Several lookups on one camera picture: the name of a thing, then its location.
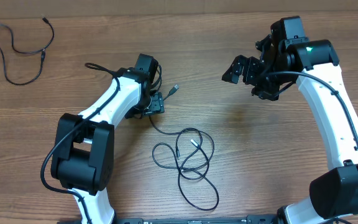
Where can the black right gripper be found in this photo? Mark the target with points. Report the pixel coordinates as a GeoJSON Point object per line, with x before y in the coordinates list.
{"type": "Point", "coordinates": [249, 66]}

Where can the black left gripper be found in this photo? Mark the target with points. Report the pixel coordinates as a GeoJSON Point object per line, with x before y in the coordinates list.
{"type": "Point", "coordinates": [157, 103]}

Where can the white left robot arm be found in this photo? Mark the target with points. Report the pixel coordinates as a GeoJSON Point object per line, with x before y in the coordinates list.
{"type": "Point", "coordinates": [83, 154]}

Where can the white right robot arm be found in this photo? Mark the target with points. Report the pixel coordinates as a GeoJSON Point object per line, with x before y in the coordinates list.
{"type": "Point", "coordinates": [288, 57]}

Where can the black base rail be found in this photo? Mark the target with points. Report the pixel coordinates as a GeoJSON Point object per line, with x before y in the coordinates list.
{"type": "Point", "coordinates": [250, 219]}

